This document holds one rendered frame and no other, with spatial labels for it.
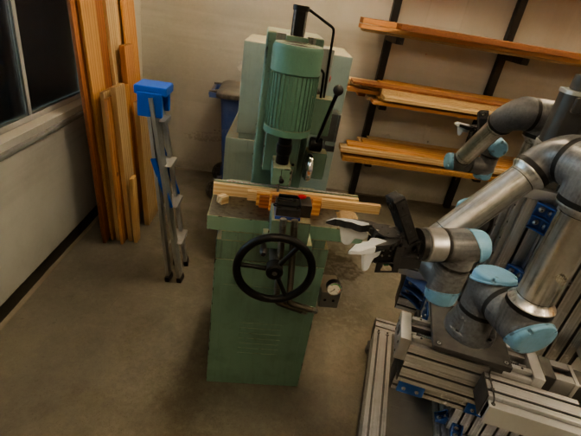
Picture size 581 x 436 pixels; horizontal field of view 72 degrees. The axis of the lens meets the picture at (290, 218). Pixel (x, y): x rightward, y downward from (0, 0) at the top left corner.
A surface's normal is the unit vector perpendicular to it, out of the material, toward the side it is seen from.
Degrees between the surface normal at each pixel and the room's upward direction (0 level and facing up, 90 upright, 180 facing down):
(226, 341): 90
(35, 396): 0
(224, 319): 90
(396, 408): 0
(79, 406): 0
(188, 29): 90
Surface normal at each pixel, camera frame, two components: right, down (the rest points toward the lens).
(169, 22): 0.00, 0.47
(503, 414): -0.26, 0.43
